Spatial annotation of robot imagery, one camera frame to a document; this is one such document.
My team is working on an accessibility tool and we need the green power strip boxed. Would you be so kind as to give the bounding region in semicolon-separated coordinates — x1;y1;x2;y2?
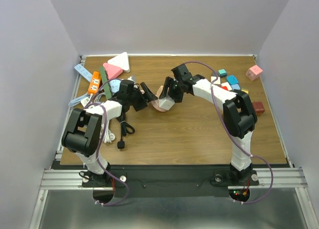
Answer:
99;66;112;100

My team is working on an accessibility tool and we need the teal cube plug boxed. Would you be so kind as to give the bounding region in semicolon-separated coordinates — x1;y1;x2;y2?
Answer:
218;69;227;78

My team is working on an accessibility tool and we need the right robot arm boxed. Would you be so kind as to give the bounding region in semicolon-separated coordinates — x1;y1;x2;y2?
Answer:
156;75;257;184

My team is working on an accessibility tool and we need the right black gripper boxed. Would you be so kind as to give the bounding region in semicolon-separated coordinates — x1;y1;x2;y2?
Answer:
159;76;183;103

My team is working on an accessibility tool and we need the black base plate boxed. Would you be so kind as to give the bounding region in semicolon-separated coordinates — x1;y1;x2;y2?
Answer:
82;165;260;199

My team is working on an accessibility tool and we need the light blue cube plug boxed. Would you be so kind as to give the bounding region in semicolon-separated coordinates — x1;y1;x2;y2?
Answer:
231;84;241;90

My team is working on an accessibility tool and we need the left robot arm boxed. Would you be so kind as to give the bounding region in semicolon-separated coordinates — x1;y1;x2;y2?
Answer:
61;80;158;186

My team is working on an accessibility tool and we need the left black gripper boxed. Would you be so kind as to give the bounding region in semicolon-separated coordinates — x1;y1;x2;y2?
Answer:
128;82;157;111

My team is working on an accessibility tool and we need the pink triangular power strip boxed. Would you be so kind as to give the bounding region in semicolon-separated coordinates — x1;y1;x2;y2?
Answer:
103;63;123;79

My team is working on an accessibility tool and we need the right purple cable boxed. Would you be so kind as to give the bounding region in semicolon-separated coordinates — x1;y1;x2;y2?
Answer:
183;61;274;205

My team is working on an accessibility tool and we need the blue round socket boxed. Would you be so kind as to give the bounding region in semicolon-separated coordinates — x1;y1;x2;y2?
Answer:
108;78;122;94

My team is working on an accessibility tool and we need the yellow cube plug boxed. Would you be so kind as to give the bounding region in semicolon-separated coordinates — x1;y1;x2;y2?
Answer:
241;89;249;94

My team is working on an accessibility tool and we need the white cable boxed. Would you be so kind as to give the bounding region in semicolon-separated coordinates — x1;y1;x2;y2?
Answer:
98;75;137;144

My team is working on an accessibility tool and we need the dark red cube plug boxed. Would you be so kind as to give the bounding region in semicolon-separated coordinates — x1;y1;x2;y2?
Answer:
252;101;265;116

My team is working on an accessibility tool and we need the small white cube plug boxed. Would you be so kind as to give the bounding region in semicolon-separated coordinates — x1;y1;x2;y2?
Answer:
221;82;232;91

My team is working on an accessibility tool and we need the pink cube socket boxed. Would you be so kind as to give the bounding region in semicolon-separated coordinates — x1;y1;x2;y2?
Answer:
246;65;263;81

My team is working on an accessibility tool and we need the black power cord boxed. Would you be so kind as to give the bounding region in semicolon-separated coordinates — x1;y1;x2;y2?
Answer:
116;114;136;150

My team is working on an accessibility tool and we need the white grey cube plug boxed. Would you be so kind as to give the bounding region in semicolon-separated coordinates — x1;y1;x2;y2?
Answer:
158;97;175;111

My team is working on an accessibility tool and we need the white triangular power strip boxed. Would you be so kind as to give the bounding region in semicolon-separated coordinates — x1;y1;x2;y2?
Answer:
107;52;131;73

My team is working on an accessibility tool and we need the light blue cable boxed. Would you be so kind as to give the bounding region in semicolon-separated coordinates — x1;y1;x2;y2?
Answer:
68;93;105;107

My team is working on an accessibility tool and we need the orange power strip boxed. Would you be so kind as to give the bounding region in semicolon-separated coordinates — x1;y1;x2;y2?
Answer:
87;71;102;95

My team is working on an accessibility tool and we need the light blue power strip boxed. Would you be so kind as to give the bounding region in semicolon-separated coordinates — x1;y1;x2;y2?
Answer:
74;64;93;82

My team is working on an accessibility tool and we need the pink round socket with cable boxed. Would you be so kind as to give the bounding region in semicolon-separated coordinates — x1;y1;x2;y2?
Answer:
150;96;175;112

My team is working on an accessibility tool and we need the beige cube plug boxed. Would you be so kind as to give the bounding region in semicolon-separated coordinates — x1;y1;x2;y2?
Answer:
156;85;163;98

